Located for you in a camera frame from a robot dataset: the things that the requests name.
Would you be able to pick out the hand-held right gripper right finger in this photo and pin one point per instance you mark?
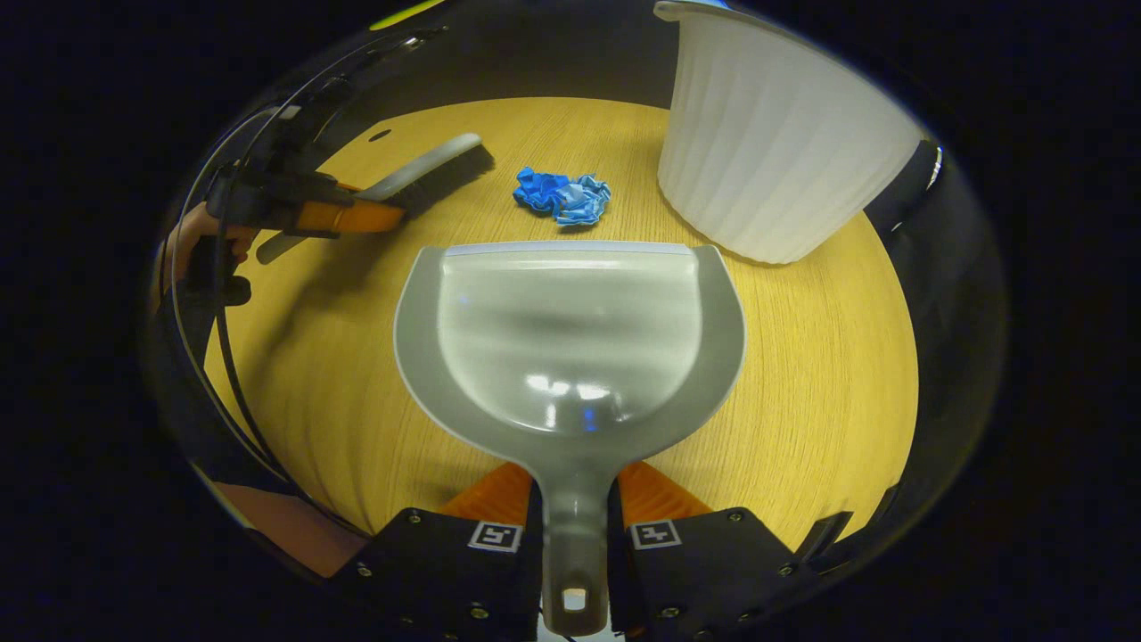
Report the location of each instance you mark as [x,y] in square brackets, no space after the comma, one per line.
[704,571]

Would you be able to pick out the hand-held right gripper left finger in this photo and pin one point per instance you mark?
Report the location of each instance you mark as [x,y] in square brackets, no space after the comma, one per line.
[428,571]

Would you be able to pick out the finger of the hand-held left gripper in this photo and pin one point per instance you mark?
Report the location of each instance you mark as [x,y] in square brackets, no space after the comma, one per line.
[352,217]

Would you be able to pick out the small grey broom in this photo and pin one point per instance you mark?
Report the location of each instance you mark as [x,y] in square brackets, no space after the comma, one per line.
[428,169]

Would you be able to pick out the dark blue paper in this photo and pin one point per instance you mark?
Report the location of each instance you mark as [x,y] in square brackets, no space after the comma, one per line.
[537,189]

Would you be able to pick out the grey dustpan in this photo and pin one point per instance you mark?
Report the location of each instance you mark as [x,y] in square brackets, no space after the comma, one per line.
[570,339]

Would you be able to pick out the white ribbed garbage bin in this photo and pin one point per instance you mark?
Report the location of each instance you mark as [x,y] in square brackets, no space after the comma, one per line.
[767,143]

